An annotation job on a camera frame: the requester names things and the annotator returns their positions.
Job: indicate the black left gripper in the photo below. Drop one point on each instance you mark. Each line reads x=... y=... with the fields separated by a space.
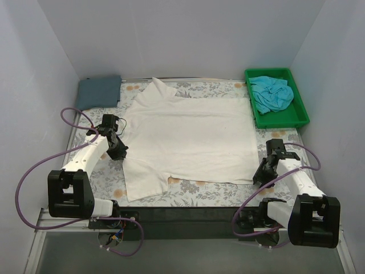
x=117 y=148

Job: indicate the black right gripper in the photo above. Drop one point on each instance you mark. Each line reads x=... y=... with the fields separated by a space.
x=265 y=170

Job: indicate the white t shirt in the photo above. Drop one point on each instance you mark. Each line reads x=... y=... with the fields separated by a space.
x=200 y=139

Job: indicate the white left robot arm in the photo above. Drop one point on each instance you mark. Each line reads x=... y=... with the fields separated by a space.
x=69 y=190

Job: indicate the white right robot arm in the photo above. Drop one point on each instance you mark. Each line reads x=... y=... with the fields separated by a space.
x=313 y=220

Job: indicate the folded dark teal t shirt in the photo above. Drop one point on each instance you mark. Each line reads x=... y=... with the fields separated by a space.
x=101 y=92

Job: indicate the green plastic bin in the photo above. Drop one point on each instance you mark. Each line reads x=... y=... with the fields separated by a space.
x=294 y=116

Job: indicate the light blue t shirt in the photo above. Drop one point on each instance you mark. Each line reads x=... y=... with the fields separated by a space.
x=271 y=94

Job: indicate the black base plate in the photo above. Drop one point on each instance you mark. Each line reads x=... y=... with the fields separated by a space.
x=172 y=223

